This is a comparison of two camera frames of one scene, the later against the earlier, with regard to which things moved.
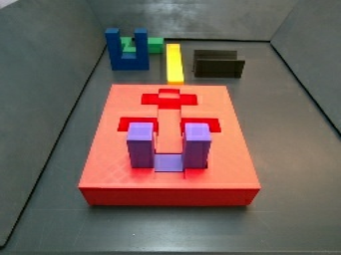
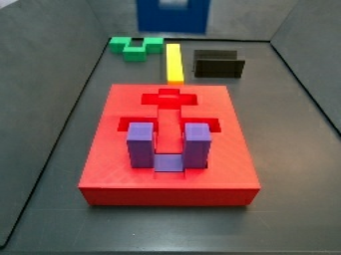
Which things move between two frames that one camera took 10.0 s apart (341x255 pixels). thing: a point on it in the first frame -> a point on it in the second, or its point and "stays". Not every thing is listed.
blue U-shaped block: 128,61 -> 175,20
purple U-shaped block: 194,151 stays
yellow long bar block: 174,65 stays
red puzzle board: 169,107 stays
